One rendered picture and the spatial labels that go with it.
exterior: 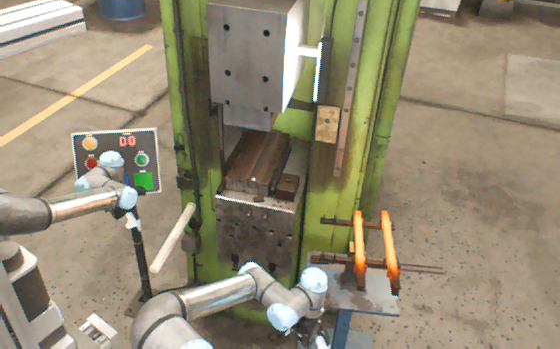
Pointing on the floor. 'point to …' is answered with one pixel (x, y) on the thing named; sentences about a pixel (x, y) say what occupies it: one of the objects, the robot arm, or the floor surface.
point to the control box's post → (141, 262)
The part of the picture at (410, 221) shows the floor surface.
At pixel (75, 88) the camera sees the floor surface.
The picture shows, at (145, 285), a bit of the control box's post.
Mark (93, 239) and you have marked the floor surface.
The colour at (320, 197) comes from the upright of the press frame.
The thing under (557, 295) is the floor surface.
